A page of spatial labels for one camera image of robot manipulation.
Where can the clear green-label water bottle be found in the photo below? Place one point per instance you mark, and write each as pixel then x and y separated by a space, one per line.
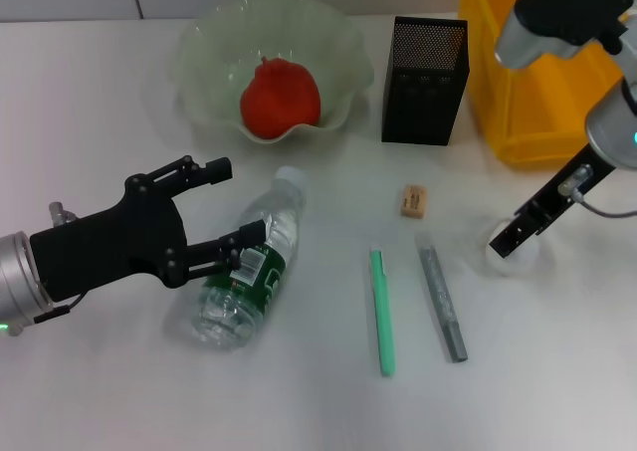
pixel 278 212

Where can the red-orange fruit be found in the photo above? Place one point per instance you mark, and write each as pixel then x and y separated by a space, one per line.
pixel 278 97

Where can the yellow plastic bin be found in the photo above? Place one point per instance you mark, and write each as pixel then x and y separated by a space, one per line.
pixel 537 117

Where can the grey pen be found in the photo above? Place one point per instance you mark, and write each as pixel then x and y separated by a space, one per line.
pixel 443 306

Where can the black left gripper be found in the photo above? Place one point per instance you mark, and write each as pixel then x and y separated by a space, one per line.
pixel 109 247

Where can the pale green glass fruit plate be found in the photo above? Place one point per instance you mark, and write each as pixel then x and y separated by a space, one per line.
pixel 214 48

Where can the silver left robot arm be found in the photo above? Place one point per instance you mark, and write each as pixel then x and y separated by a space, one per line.
pixel 20 272

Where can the white paper ball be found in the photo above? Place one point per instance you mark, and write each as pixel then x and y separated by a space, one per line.
pixel 522 264

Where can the black mesh pen holder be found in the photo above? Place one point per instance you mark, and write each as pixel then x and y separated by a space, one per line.
pixel 423 97

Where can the beige eraser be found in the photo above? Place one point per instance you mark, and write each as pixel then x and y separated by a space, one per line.
pixel 413 201

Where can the green pen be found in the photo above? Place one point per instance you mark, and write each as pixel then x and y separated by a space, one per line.
pixel 383 311

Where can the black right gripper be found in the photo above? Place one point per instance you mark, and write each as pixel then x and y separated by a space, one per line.
pixel 547 209

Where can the right wrist camera housing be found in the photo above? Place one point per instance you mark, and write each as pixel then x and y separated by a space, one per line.
pixel 562 8

